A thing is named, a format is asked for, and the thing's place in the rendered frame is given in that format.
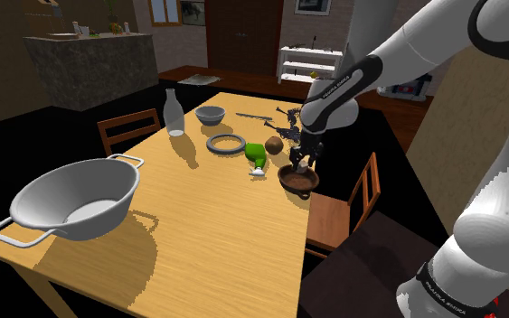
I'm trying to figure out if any dark wall picture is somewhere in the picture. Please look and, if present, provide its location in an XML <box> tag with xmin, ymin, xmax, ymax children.
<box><xmin>179</xmin><ymin>0</ymin><xmax>207</xmax><ymax>26</ymax></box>

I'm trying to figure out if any clear glass bottle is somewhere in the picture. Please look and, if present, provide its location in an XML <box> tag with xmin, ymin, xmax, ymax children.
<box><xmin>162</xmin><ymin>88</ymin><xmax>186</xmax><ymax>137</ymax></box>

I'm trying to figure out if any dark brown door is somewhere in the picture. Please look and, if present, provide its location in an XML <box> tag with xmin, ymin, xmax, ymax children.
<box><xmin>204</xmin><ymin>0</ymin><xmax>284</xmax><ymax>77</ymax></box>

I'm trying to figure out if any stone kitchen island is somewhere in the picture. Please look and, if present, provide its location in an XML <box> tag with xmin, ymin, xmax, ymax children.
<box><xmin>22</xmin><ymin>19</ymin><xmax>160</xmax><ymax>112</ymax></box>

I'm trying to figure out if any brown bowl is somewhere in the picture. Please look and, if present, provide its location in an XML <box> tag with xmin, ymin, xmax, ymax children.
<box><xmin>277</xmin><ymin>164</ymin><xmax>321</xmax><ymax>195</ymax></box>

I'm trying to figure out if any white red blue box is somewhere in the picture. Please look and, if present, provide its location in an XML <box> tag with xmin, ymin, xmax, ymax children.
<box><xmin>377</xmin><ymin>73</ymin><xmax>434</xmax><ymax>102</ymax></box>

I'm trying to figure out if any large grey two-handled pan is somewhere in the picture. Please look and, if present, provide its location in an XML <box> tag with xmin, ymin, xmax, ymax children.
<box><xmin>0</xmin><ymin>153</ymin><xmax>146</xmax><ymax>248</ymax></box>

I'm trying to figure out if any pale framed wall picture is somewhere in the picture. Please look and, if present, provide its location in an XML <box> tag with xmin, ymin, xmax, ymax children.
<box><xmin>294</xmin><ymin>0</ymin><xmax>333</xmax><ymax>17</ymax></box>

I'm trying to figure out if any grey ring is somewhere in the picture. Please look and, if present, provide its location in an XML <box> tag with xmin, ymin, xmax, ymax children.
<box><xmin>205</xmin><ymin>133</ymin><xmax>247</xmax><ymax>156</ymax></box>

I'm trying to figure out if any grey knife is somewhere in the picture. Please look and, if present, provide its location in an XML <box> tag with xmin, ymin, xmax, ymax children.
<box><xmin>235</xmin><ymin>112</ymin><xmax>274</xmax><ymax>122</ymax></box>

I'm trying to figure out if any black branched ornament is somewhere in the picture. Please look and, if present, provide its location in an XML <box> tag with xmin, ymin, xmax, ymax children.
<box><xmin>263</xmin><ymin>105</ymin><xmax>304</xmax><ymax>145</ymax></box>

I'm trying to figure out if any light wooden table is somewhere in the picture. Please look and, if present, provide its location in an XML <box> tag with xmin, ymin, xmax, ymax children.
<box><xmin>0</xmin><ymin>91</ymin><xmax>321</xmax><ymax>318</ymax></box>

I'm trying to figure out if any wooden framed window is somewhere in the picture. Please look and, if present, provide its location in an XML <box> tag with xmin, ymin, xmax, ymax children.
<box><xmin>147</xmin><ymin>0</ymin><xmax>184</xmax><ymax>27</ymax></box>

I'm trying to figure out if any brown round fruit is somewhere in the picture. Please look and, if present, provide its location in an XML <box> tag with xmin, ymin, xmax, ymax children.
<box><xmin>264</xmin><ymin>136</ymin><xmax>285</xmax><ymax>156</ymax></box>

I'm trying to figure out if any white shelf unit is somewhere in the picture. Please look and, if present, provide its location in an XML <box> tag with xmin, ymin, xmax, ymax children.
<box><xmin>277</xmin><ymin>37</ymin><xmax>344</xmax><ymax>86</ymax></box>

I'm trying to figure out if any brown wooden chair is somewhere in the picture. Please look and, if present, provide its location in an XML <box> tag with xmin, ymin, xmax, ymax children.
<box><xmin>96</xmin><ymin>108</ymin><xmax>163</xmax><ymax>157</ymax></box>
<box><xmin>304</xmin><ymin>151</ymin><xmax>382</xmax><ymax>260</ymax></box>

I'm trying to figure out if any small grey bowl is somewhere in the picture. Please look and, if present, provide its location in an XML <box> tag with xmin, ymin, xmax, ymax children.
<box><xmin>193</xmin><ymin>105</ymin><xmax>227</xmax><ymax>127</ymax></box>

